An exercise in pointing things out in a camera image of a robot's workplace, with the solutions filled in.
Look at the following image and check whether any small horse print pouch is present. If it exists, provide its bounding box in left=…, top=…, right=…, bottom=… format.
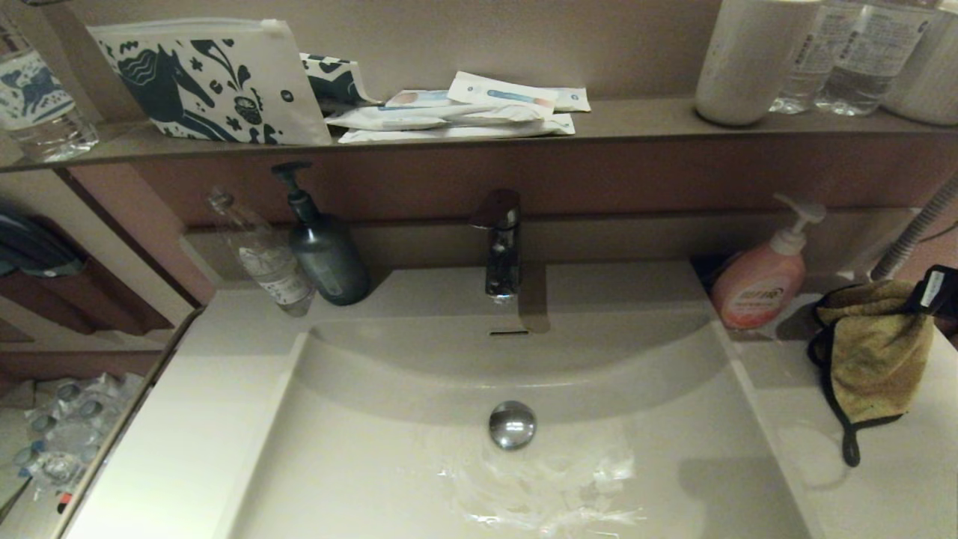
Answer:
left=299, top=53, right=382, bottom=116

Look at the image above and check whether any chrome faucet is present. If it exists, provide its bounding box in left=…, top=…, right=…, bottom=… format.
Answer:
left=468, top=189, right=525, bottom=304

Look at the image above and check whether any clear water bottle white label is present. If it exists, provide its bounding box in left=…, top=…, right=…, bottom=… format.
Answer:
left=769, top=0, right=845, bottom=115
left=814, top=0, right=936, bottom=117

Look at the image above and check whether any yellow cloth with black trim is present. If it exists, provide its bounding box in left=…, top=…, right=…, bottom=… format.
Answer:
left=807, top=278, right=938, bottom=469

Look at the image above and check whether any uncapped clear plastic bottle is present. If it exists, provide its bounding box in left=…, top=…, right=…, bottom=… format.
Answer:
left=207, top=187, right=318, bottom=318

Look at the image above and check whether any white sink basin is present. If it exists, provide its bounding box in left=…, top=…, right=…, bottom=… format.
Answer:
left=217, top=311, right=813, bottom=539

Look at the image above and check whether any white sachet with blue stripe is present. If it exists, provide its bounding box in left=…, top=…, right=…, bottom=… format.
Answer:
left=448, top=71, right=558, bottom=118

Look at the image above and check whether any speckled white ceramic cup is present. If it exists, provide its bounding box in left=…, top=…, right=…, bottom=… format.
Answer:
left=694, top=0, right=823, bottom=127

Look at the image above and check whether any chrome drain stopper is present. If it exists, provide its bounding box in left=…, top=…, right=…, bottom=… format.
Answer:
left=489, top=401, right=537, bottom=451

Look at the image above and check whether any brown wall shelf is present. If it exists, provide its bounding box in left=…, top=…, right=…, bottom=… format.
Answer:
left=0, top=97, right=958, bottom=174

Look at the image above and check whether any white sachet with orange print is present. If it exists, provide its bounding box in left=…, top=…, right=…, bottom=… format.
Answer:
left=387, top=89, right=457, bottom=109

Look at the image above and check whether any plain white ceramic cup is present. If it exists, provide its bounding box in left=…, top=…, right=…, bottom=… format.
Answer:
left=879, top=4, right=958, bottom=125

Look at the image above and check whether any shrink-wrapped water bottle pack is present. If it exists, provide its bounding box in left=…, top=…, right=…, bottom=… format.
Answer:
left=0, top=373, right=147, bottom=517

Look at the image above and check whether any long white tube packet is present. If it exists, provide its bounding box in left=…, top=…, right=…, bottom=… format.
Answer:
left=327, top=103, right=543, bottom=132

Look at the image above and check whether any flat white packet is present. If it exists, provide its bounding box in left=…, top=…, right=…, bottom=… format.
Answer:
left=339, top=114, right=576, bottom=144

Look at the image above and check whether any dark grey pump bottle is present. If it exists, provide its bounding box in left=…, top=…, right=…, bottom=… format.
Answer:
left=271, top=162, right=371, bottom=307

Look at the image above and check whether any water bottle blue animal label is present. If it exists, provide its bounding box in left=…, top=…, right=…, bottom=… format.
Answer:
left=0, top=11, right=100, bottom=163

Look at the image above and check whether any large horse print pouch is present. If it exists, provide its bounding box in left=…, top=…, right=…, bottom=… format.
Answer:
left=86, top=18, right=334, bottom=147

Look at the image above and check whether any grey corrugated hose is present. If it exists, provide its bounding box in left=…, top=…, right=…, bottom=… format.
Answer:
left=870, top=174, right=958, bottom=282

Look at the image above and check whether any pink soap pump bottle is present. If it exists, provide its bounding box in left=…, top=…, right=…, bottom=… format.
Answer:
left=710, top=195, right=828, bottom=331

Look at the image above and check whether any dark grey slipper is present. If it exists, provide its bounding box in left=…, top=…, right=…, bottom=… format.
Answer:
left=0, top=210, right=87, bottom=279

